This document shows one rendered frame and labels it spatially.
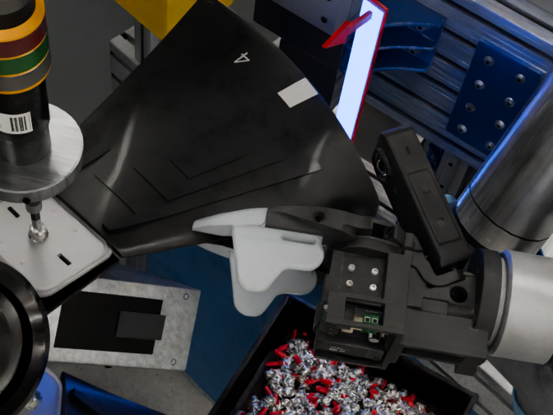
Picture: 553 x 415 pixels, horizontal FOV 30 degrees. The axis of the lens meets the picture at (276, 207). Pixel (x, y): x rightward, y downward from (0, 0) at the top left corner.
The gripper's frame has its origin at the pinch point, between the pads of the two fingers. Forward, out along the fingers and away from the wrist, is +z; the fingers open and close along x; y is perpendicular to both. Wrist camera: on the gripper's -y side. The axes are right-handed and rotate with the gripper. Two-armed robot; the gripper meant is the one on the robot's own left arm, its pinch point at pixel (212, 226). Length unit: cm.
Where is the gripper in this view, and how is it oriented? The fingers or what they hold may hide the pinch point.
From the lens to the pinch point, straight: 73.5
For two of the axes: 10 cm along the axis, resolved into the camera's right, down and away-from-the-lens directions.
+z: -9.9, -1.7, 0.0
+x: -0.8, 4.6, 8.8
